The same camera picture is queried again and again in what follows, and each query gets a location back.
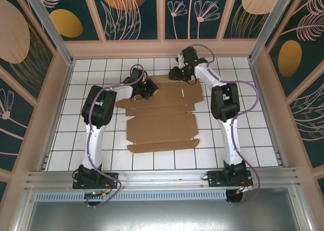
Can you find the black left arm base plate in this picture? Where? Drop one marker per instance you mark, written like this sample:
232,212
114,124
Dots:
111,177

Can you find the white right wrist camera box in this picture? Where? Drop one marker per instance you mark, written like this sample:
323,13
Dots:
180,60

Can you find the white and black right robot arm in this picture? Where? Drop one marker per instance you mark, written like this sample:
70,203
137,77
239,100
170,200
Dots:
225,101

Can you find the grey metal sheet panel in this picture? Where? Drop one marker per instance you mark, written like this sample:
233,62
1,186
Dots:
162,215

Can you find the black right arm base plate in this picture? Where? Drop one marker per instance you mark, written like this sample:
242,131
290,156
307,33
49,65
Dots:
215,177

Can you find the brown cardboard box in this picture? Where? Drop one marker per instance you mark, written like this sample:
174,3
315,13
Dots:
162,129

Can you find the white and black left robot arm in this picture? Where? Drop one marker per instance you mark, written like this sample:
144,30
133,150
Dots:
98,107

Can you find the small green circuit board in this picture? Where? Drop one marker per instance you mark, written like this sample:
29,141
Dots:
97,194

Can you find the aluminium mounting rail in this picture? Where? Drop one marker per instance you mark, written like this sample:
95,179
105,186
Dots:
162,176

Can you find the aluminium frame post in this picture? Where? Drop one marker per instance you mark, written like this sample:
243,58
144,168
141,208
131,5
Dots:
270,25
52,31

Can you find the thin aluminium table side rail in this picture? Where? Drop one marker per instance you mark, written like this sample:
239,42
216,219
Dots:
253,74
64,89

